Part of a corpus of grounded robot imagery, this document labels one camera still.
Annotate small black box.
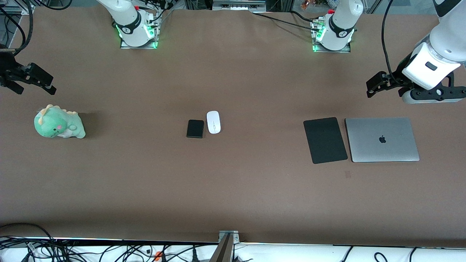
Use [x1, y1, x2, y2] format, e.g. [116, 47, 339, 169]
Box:
[186, 119, 205, 139]

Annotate white computer mouse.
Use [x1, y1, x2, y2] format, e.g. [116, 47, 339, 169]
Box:
[206, 111, 221, 134]

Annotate black mouse pad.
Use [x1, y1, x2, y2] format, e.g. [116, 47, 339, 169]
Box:
[303, 117, 348, 164]

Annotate green dinosaur plush toy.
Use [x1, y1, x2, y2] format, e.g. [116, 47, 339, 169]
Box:
[34, 104, 86, 139]

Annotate grey closed laptop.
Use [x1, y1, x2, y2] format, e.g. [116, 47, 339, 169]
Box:
[345, 117, 420, 163]

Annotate small colourful objects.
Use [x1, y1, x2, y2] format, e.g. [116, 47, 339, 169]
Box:
[300, 0, 328, 9]

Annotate silver electronics box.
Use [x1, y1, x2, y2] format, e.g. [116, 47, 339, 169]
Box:
[213, 0, 266, 11]

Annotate right arm black gripper cable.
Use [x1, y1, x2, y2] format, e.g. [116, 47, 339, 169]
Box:
[0, 0, 27, 55]

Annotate arm black gripper cable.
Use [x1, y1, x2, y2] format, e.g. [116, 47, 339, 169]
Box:
[0, 0, 27, 55]
[381, 0, 399, 79]

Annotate left arm black gripper cable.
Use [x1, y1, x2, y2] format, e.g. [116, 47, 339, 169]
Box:
[381, 0, 399, 79]

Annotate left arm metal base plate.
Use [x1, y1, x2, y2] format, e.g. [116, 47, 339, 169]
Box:
[312, 43, 352, 53]

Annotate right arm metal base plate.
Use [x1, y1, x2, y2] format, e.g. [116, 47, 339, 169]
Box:
[119, 36, 159, 49]

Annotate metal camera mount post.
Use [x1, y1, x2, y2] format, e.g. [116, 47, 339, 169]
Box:
[210, 230, 241, 262]

